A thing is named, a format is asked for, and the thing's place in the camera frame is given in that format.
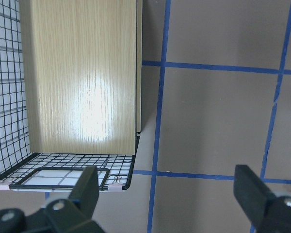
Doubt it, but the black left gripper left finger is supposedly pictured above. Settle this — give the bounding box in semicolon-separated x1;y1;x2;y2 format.
0;166;104;233

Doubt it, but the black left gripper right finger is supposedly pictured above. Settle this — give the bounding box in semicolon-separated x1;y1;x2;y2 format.
234;165;291;233

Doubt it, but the pink binder clip right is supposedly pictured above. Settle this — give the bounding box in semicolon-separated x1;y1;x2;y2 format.
107;177;123;192

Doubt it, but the wire basket with checked liner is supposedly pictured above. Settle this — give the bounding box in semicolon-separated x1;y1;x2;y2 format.
0;0;136;192

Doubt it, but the light wooden board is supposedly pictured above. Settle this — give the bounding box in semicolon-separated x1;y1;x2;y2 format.
19;0;142;155

